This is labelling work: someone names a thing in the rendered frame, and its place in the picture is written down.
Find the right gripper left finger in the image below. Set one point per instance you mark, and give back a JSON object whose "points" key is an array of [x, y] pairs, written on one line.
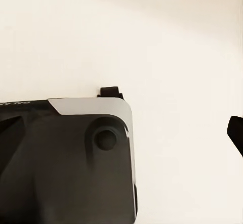
{"points": [[12, 133]]}

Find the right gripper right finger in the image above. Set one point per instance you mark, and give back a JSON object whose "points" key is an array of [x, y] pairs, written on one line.
{"points": [[235, 132]]}

